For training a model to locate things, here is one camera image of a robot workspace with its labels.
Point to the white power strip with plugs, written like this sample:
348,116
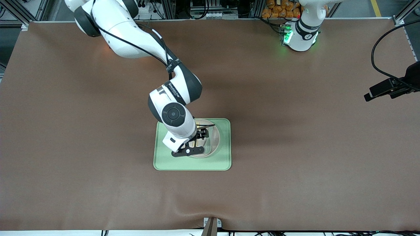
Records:
146,8

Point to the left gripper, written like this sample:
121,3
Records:
414,78

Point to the light green rectangular tray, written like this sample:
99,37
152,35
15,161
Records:
226,157

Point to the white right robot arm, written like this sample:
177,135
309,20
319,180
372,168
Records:
131,36

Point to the orange packaged goods pile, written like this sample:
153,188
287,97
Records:
282,8

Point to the brown table cover mat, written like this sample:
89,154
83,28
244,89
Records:
295,147

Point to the beige round plate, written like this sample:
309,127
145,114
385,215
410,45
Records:
214,141

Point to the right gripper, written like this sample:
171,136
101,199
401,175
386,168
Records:
200,134

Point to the white socket bar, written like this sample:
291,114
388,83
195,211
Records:
220,15

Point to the metal table clamp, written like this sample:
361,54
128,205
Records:
211,226

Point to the aluminium frame corner post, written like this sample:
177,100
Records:
398,21
25,25

